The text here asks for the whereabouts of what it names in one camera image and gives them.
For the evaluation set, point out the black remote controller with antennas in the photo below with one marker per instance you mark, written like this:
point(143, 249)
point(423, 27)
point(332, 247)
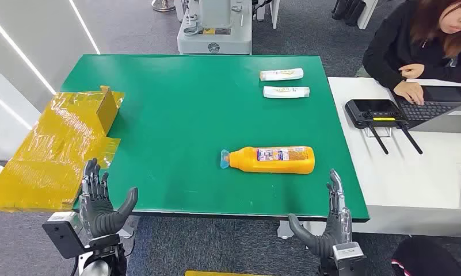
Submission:
point(367, 110)

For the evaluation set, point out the green table mat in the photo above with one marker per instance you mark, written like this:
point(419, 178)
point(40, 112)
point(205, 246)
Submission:
point(196, 114)

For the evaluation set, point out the white table leg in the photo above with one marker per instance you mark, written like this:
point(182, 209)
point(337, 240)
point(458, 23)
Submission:
point(285, 230)
point(130, 226)

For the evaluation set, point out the person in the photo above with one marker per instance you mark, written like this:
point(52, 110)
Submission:
point(390, 45)

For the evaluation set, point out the white desk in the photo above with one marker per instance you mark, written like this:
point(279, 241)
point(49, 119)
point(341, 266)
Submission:
point(405, 183)

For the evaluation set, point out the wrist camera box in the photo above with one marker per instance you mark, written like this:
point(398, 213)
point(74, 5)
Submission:
point(62, 234)
point(348, 261)

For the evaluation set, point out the yellow cardboard strip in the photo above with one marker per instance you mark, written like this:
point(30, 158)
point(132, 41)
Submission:
point(222, 273)

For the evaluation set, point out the chrome round stand base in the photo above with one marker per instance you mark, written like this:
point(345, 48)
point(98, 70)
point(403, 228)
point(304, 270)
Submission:
point(163, 5)

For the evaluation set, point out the person's hand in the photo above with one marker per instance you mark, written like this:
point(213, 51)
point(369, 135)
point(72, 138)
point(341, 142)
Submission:
point(409, 93)
point(412, 71)

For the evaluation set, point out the clear controller stand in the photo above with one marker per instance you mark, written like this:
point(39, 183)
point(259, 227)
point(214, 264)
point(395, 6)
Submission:
point(389, 131)

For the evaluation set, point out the orange bottle with clear cap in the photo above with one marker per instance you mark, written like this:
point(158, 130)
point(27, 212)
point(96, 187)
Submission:
point(272, 165)

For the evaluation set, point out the person's left hand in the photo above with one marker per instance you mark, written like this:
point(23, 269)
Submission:
point(412, 71)

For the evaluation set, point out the white tube with yellow print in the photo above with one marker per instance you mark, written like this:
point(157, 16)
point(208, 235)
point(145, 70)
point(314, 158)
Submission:
point(281, 74)
point(286, 92)

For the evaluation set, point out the grey machine base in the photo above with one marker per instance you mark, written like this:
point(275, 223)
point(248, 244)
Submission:
point(215, 38)

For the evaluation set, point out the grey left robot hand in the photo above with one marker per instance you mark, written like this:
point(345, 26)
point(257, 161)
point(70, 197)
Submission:
point(98, 217)

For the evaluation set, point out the black bags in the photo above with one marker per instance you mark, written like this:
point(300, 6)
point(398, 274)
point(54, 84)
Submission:
point(346, 11)

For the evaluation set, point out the yellow taped cardboard box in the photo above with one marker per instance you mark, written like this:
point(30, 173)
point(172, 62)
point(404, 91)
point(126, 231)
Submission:
point(51, 152)

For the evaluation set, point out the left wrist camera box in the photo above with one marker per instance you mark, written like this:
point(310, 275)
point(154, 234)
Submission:
point(62, 234)

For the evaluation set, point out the white furniture leg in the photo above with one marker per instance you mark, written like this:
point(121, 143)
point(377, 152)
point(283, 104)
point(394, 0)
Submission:
point(274, 11)
point(367, 13)

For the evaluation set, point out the grey laptop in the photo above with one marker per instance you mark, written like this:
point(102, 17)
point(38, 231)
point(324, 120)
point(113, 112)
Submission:
point(443, 118)

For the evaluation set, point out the person's leg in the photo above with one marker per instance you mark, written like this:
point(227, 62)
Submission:
point(424, 259)

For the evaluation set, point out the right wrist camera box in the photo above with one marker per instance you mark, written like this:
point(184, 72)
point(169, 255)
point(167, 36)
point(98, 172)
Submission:
point(348, 261)

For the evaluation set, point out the person's right hand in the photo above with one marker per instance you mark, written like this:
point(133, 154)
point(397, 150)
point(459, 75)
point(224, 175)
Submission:
point(409, 93)

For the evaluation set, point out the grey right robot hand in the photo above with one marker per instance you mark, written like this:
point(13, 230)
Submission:
point(339, 228)

